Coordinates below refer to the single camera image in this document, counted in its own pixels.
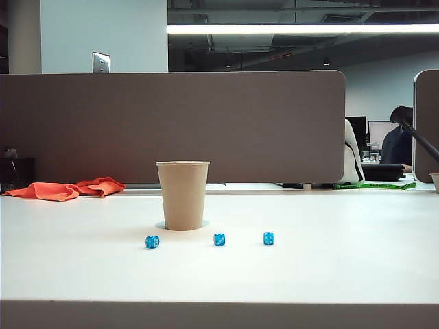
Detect brown paper cup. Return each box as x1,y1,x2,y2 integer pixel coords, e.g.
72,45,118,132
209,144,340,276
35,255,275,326
155,160,211,232

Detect brown desk divider panel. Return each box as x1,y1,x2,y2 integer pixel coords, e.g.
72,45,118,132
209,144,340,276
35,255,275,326
413,69,439,184
0,70,346,184

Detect white chair back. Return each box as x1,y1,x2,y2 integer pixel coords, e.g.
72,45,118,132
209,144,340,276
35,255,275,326
344,118,366,183

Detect black monitor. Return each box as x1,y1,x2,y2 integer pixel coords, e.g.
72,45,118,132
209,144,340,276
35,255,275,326
346,115,368,145

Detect clear drinking glass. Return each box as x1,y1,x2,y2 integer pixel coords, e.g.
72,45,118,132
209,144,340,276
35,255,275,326
367,142,382,162

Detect green tape strip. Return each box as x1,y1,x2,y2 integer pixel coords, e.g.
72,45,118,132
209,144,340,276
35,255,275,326
333,181,418,191

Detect white lit monitor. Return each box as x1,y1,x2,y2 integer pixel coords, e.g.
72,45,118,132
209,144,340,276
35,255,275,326
367,120,399,143

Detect black bag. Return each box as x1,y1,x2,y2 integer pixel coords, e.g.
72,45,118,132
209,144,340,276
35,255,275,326
361,163,407,182

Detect orange cloth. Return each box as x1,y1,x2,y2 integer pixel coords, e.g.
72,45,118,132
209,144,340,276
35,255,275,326
3,176,127,202

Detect seated person blue shirt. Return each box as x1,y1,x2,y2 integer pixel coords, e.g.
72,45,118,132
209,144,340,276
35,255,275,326
380,105,415,172

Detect black mesh pen holder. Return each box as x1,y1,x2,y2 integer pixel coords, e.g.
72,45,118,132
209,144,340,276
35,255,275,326
0,156,37,193

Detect black pole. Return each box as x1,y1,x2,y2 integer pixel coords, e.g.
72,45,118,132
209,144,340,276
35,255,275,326
397,118,439,157

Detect metal wall outlet plate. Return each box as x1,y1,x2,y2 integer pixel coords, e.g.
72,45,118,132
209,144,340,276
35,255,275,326
92,51,111,73

